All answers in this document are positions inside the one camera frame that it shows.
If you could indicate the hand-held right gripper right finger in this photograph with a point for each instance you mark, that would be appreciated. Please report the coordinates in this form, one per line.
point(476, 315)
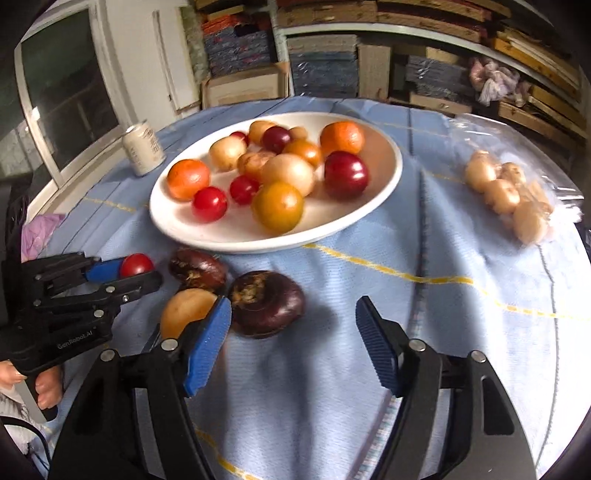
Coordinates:
point(376, 344)

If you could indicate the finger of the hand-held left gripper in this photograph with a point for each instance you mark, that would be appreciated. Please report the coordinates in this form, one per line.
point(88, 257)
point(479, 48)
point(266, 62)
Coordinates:
point(138, 282)
point(104, 271)

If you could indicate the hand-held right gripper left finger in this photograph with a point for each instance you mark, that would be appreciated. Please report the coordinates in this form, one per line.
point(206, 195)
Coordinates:
point(210, 346)

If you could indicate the dark purple mangosteen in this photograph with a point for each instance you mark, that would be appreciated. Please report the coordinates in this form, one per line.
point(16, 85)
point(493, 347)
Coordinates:
point(197, 270)
point(266, 304)

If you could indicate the white plate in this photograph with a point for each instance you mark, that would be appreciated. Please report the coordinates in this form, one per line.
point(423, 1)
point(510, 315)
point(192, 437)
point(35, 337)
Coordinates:
point(221, 230)

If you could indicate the deep orange tangerine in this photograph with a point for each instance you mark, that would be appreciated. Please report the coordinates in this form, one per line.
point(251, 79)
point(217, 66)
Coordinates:
point(188, 179)
point(342, 137)

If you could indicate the speckled pale yellow apple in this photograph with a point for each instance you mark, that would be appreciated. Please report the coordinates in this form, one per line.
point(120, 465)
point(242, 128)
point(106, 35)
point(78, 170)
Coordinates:
point(251, 164)

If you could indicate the large dark red plum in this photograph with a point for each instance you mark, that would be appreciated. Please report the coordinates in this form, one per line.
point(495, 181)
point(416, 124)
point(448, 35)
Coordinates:
point(346, 175)
point(276, 139)

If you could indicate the small pale yellow apple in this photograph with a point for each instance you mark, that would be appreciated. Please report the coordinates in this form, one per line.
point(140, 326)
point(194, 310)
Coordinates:
point(298, 133)

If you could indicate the person's left forearm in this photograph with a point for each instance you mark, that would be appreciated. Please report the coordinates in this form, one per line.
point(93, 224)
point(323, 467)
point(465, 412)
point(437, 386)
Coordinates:
point(11, 406)

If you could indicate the person's left hand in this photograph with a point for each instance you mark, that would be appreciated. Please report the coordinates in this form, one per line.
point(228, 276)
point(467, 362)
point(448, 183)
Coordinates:
point(46, 387)

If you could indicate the pink quilt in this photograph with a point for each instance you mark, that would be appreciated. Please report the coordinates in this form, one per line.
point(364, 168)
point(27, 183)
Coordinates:
point(44, 228)

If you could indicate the white drink can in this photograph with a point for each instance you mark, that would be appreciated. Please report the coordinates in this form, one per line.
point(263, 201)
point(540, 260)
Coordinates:
point(144, 150)

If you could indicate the blue striped tablecloth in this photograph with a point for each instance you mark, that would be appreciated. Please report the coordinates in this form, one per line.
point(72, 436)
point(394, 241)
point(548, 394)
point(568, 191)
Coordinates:
point(438, 230)

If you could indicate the white-framed dark window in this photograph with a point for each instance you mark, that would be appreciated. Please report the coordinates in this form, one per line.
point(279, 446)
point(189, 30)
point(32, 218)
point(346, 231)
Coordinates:
point(69, 92)

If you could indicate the pile of beige longans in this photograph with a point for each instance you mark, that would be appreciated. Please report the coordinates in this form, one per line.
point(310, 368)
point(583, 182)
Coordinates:
point(501, 194)

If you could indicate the white leaning board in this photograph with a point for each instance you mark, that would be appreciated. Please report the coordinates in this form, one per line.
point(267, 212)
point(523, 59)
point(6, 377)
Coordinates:
point(168, 60)

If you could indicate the green marbled board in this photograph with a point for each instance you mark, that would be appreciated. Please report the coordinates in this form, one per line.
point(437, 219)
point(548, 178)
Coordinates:
point(194, 46)

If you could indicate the pink plastic bag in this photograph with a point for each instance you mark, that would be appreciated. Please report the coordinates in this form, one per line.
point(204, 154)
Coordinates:
point(494, 78)

